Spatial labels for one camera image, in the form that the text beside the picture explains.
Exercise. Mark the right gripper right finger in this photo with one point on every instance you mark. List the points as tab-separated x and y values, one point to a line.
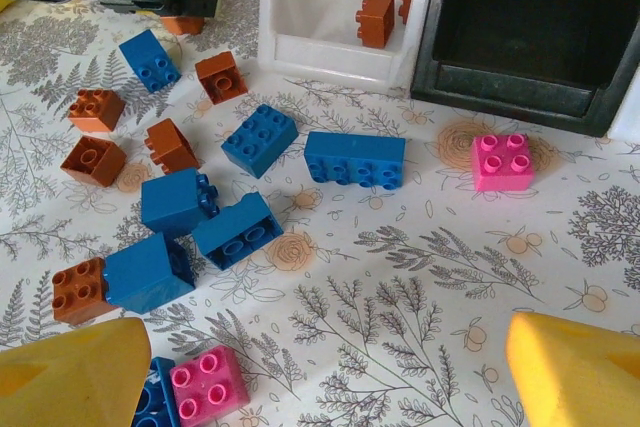
575	377

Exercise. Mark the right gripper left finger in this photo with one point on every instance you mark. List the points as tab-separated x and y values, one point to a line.
65	377

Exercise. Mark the pink lego brick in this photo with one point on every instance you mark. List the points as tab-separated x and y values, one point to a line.
502	162
207	389

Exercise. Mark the black plastic bin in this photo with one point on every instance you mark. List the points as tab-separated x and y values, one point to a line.
500	97

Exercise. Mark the white plastic bin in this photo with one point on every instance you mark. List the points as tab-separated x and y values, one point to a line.
325	54

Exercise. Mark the long blue lego brick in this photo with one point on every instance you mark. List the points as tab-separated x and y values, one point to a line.
355	157

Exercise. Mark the floral patterned tablecloth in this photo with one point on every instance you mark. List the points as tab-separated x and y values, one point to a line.
400	297

